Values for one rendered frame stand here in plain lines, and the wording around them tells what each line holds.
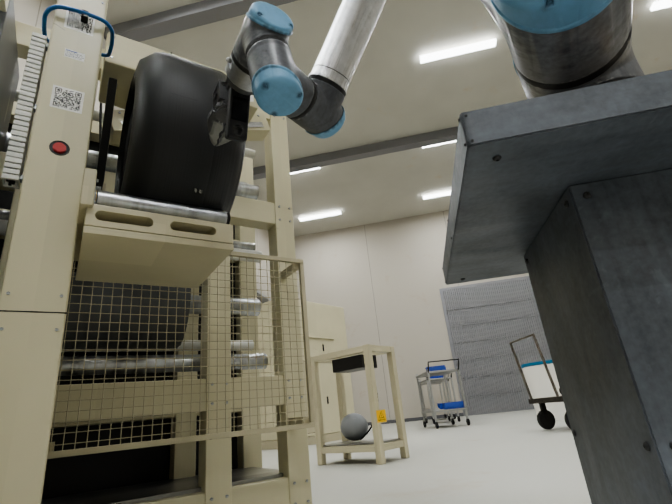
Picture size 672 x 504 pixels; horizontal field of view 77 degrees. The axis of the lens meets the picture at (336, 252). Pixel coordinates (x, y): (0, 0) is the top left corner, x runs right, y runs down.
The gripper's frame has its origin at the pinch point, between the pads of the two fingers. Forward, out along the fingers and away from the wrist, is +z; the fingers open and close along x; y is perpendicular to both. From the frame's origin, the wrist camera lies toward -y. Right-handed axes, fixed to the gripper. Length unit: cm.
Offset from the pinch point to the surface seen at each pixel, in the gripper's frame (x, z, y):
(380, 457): -161, 173, -76
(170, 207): 7.2, 18.3, -9.0
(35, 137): 39.5, 23.7, 9.7
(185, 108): 7.0, 3.1, 12.9
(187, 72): 6.6, 2.5, 26.2
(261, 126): -41, 56, 72
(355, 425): -164, 200, -52
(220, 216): -6.4, 18.4, -9.3
